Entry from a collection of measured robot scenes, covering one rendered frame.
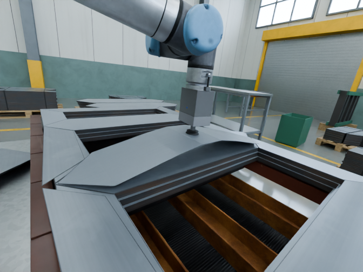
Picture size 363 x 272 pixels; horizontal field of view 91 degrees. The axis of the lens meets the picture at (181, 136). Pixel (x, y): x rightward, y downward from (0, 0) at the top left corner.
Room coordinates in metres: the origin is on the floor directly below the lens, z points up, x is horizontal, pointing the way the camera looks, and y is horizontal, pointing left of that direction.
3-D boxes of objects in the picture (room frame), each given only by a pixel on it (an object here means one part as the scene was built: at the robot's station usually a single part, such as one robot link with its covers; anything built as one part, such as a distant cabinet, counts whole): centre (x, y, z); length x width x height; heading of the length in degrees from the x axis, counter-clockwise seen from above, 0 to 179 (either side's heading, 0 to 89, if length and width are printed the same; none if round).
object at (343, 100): (5.39, -4.73, 0.58); 1.60 x 0.60 x 1.17; 127
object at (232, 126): (3.89, -0.92, 0.47); 1.50 x 0.70 x 0.95; 34
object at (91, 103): (1.49, 0.43, 0.82); 0.80 x 0.40 x 0.06; 130
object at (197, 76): (0.54, -0.04, 1.10); 0.08 x 0.08 x 0.05
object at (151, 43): (0.49, 0.05, 1.18); 0.11 x 0.11 x 0.08; 27
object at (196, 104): (0.55, -0.04, 1.02); 0.10 x 0.09 x 0.16; 123
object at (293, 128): (3.64, -2.29, 0.29); 0.61 x 0.46 x 0.57; 134
